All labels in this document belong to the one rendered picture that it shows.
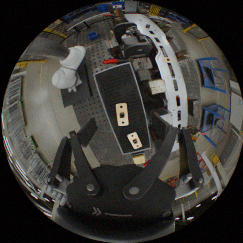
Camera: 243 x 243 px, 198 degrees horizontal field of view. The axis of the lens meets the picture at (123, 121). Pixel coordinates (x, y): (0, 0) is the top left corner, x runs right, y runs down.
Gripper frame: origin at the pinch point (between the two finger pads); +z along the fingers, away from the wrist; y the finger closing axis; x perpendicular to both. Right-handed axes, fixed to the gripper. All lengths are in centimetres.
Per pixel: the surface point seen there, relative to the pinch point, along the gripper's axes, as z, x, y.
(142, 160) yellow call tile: 13.0, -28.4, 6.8
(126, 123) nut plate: 12.8, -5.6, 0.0
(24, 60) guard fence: 19, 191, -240
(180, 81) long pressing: 28.8, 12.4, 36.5
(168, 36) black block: 30, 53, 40
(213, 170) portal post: -5, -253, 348
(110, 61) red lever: 14.4, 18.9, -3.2
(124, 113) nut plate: 12.8, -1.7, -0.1
